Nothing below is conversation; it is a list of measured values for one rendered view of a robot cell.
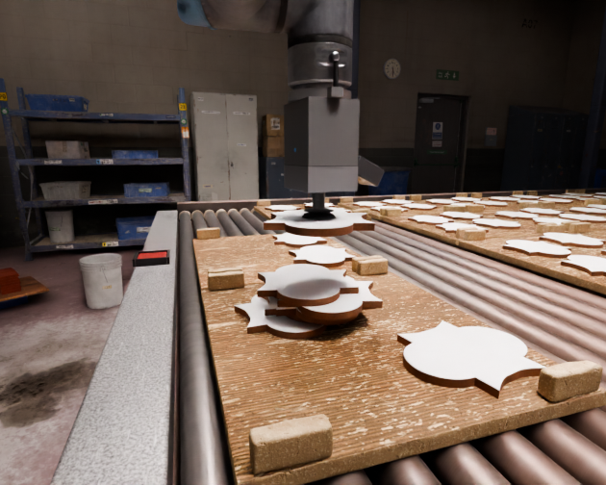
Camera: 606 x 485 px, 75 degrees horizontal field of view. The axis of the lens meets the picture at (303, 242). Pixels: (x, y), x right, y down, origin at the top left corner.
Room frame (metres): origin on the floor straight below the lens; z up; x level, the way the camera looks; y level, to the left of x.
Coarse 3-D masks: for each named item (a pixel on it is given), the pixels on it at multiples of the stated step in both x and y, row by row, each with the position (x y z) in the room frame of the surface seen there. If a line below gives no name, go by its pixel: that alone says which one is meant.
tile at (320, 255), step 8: (304, 248) 0.85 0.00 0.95; (312, 248) 0.85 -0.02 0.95; (320, 248) 0.85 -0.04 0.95; (328, 248) 0.85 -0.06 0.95; (336, 248) 0.85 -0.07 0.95; (344, 248) 0.85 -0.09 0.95; (296, 256) 0.80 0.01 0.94; (304, 256) 0.79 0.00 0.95; (312, 256) 0.79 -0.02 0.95; (320, 256) 0.79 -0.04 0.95; (328, 256) 0.79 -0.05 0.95; (336, 256) 0.79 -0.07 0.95; (344, 256) 0.79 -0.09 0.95; (352, 256) 0.79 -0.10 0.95; (312, 264) 0.75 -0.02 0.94; (320, 264) 0.74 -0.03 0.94; (328, 264) 0.74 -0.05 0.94; (336, 264) 0.74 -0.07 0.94
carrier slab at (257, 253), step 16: (192, 240) 0.99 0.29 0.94; (208, 240) 0.99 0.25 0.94; (224, 240) 0.99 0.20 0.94; (240, 240) 0.99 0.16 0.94; (256, 240) 0.99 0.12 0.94; (272, 240) 0.99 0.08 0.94; (208, 256) 0.82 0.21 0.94; (224, 256) 0.82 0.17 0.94; (240, 256) 0.82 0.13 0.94; (256, 256) 0.82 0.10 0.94; (272, 256) 0.82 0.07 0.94; (288, 256) 0.82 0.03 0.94; (256, 272) 0.70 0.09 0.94; (352, 272) 0.70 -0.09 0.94
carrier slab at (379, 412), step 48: (240, 288) 0.62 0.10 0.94; (384, 288) 0.62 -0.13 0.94; (240, 336) 0.44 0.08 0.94; (336, 336) 0.44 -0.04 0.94; (384, 336) 0.44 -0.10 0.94; (240, 384) 0.34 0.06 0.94; (288, 384) 0.34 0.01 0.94; (336, 384) 0.34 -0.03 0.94; (384, 384) 0.34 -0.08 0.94; (432, 384) 0.34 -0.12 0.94; (528, 384) 0.34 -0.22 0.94; (240, 432) 0.27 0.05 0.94; (336, 432) 0.27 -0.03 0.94; (384, 432) 0.27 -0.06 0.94; (432, 432) 0.27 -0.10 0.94; (480, 432) 0.28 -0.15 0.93; (240, 480) 0.22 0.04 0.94; (288, 480) 0.23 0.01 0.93
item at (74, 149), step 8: (48, 144) 4.53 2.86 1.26; (56, 144) 4.54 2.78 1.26; (64, 144) 4.55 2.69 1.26; (72, 144) 4.56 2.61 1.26; (80, 144) 4.61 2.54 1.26; (48, 152) 4.53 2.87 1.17; (56, 152) 4.53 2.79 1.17; (64, 152) 4.55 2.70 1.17; (72, 152) 4.56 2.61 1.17; (80, 152) 4.58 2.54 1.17; (88, 152) 4.81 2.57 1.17
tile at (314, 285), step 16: (272, 272) 0.54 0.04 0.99; (288, 272) 0.54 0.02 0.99; (304, 272) 0.54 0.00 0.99; (320, 272) 0.54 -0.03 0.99; (336, 272) 0.54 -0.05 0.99; (272, 288) 0.47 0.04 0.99; (288, 288) 0.47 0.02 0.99; (304, 288) 0.47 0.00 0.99; (320, 288) 0.47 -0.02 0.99; (336, 288) 0.47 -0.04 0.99; (352, 288) 0.48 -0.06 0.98; (304, 304) 0.44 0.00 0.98; (320, 304) 0.44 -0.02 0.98
